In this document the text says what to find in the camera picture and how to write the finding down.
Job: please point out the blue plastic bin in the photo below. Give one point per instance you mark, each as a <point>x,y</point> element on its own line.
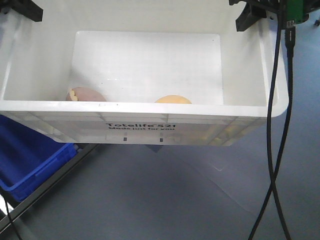
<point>28,158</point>

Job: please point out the green circuit board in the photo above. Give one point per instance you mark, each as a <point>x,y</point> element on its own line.
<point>294,13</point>

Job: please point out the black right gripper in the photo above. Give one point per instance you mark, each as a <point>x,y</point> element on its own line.
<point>255,10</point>

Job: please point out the yellow round plush toy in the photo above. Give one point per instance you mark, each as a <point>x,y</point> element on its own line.
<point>173,99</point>

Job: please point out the white plastic tote box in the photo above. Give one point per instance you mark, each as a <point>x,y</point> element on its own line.
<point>134,52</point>

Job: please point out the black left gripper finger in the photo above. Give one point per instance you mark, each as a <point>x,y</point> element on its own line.
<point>27,8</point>

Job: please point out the metal shelf frame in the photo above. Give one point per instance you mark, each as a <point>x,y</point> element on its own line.
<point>47,185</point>

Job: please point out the pink round plush toy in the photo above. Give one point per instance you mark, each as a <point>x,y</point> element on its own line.
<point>84,94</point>

